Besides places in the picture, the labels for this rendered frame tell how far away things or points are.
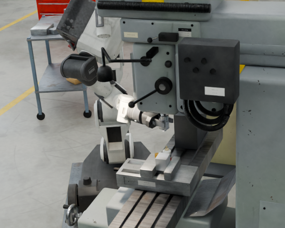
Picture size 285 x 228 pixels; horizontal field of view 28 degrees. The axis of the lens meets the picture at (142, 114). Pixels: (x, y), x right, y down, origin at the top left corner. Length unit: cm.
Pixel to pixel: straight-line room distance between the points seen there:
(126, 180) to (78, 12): 82
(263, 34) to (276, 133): 37
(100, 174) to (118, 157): 16
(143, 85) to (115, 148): 105
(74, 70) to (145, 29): 55
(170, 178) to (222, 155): 206
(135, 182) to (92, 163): 103
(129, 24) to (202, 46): 45
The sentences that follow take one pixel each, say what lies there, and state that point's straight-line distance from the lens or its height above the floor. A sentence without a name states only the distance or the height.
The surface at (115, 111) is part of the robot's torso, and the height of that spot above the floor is 103.
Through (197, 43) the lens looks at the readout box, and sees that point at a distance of 193.
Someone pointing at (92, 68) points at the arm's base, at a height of 142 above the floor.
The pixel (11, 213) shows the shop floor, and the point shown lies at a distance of 430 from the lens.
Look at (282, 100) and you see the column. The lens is 209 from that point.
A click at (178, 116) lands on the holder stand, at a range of 284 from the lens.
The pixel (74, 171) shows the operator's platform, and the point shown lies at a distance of 387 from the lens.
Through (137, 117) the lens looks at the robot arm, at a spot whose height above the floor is 124.
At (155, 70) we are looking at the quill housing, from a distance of 231.
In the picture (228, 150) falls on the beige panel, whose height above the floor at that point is 16.
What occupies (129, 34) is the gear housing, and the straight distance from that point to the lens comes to 228.
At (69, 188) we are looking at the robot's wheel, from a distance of 331.
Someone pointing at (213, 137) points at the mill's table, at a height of 93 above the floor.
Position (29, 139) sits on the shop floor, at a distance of 531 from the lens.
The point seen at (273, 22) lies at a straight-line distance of 212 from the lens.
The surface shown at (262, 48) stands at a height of 164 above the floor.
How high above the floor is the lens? 232
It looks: 25 degrees down
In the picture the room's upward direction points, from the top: 4 degrees counter-clockwise
